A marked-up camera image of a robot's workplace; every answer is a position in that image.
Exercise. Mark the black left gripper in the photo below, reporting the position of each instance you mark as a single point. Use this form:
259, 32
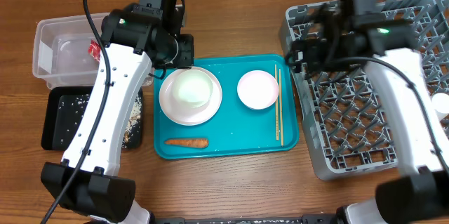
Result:
186, 59

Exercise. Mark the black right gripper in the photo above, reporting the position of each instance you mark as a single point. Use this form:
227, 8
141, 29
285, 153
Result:
309, 52

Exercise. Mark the wooden chopstick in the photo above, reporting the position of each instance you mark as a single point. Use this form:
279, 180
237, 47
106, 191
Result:
281, 108
276, 104

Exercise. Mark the white bowl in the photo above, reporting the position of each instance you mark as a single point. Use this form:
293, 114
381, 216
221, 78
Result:
192, 88

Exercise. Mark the small pink plate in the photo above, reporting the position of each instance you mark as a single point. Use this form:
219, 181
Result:
258, 90

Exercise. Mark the large pink plate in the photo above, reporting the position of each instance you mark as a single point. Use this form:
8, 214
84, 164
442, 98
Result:
184, 115

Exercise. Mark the red snack wrapper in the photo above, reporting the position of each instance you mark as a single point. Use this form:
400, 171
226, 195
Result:
94, 50

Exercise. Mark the orange carrot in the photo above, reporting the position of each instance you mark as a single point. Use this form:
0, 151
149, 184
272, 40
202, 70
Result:
198, 143

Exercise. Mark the white paper cup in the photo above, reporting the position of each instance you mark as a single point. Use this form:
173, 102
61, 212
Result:
440, 102

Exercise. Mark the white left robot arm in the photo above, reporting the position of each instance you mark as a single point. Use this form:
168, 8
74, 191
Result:
133, 41

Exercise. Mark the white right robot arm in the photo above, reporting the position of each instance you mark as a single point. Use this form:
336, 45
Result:
367, 73

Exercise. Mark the black waste tray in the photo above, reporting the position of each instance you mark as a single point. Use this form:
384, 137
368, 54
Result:
52, 106

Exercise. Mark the grey dish rack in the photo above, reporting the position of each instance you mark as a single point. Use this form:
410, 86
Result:
345, 126

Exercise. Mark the teal plastic tray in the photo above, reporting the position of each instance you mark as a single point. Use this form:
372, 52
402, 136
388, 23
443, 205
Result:
234, 129

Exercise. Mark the clear plastic bin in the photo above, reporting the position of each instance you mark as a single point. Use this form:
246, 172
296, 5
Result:
60, 55

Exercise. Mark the rice food scraps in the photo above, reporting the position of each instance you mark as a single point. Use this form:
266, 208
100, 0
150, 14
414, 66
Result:
70, 113

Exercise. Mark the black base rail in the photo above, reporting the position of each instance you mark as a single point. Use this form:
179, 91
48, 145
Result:
273, 218

